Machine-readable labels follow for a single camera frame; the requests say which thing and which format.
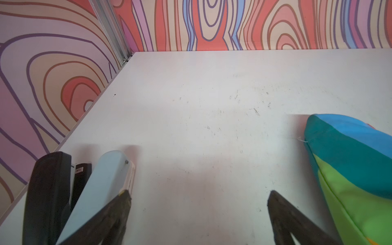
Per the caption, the aluminium cage frame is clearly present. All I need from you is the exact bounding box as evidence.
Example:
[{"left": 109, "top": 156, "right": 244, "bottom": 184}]
[{"left": 89, "top": 0, "right": 132, "bottom": 67}]

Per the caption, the rainbow kids hooded jacket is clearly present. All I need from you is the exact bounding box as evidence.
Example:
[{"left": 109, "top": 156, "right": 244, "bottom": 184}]
[{"left": 304, "top": 114, "right": 392, "bottom": 245}]

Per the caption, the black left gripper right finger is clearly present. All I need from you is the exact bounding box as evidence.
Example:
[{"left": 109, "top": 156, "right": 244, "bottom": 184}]
[{"left": 267, "top": 190, "right": 338, "bottom": 245}]

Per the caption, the black stapler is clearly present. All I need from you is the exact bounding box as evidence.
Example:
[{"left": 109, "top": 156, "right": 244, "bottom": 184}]
[{"left": 22, "top": 152, "right": 92, "bottom": 245}]

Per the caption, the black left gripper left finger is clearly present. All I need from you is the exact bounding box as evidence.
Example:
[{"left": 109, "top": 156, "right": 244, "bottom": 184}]
[{"left": 61, "top": 190, "right": 132, "bottom": 245}]

